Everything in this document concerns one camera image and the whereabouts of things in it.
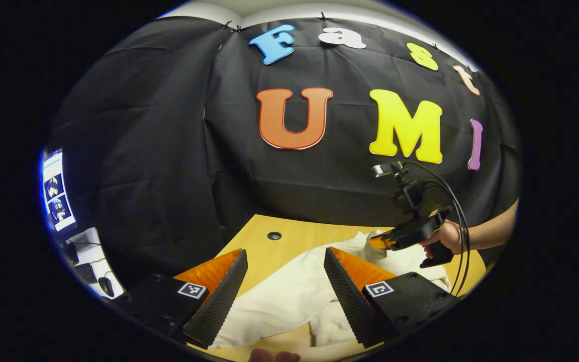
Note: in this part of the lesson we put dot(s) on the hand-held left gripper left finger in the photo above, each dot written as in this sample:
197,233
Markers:
219,309

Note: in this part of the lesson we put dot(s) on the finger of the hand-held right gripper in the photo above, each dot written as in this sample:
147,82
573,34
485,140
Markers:
382,241

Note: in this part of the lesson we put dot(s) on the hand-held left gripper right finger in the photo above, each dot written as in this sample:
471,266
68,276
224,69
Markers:
352,306

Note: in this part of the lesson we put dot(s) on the cream sweatshirt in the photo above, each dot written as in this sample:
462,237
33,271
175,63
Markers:
279,301

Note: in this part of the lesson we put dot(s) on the black table grommet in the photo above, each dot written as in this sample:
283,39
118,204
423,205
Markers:
274,235

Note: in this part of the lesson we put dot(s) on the black computer mouse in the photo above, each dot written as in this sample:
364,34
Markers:
107,286

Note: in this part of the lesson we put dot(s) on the black keyboard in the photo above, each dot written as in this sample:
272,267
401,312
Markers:
86,273

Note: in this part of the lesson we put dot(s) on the white side desk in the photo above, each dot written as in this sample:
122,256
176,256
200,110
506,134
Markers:
93,246

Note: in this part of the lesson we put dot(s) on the black backdrop cloth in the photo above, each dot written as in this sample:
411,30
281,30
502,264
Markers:
169,176

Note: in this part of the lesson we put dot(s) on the computer monitor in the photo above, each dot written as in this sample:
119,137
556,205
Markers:
58,191

